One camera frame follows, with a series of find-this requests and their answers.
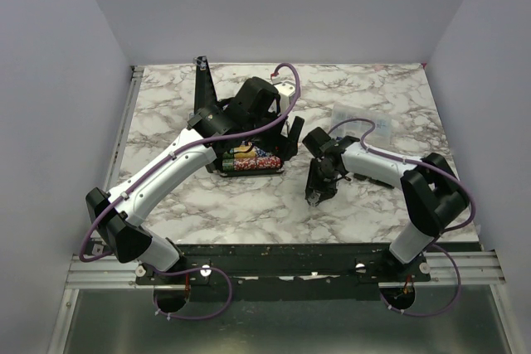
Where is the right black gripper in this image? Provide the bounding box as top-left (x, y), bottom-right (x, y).
top-left (305, 158), bottom-right (340, 201)

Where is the black poker chip case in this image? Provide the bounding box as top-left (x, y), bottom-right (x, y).
top-left (188, 54), bottom-right (291, 177)

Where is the white poker chip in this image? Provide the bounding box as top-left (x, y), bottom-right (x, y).
top-left (308, 193), bottom-right (320, 206)

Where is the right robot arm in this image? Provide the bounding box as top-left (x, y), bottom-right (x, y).
top-left (303, 128), bottom-right (472, 281)

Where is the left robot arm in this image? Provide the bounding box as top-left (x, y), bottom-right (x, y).
top-left (85, 77), bottom-right (304, 284)

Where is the black pipe tee fitting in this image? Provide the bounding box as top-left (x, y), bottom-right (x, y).
top-left (353, 173), bottom-right (394, 189)

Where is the clear plastic organizer box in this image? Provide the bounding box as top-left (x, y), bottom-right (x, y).
top-left (329, 103), bottom-right (392, 148)

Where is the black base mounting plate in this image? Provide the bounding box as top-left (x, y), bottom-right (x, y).
top-left (136, 244), bottom-right (431, 302)

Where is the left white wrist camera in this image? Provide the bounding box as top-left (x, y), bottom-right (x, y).
top-left (272, 80), bottom-right (295, 114)

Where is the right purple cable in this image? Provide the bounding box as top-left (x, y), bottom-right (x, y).
top-left (329, 119), bottom-right (478, 318)

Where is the purple cable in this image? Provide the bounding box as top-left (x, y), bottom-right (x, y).
top-left (329, 119), bottom-right (478, 318)
top-left (78, 62), bottom-right (300, 321)

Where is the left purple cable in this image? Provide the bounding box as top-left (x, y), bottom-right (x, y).
top-left (78, 62), bottom-right (300, 321)

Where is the aluminium rail frame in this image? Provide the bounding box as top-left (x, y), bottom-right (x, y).
top-left (64, 65), bottom-right (507, 289)

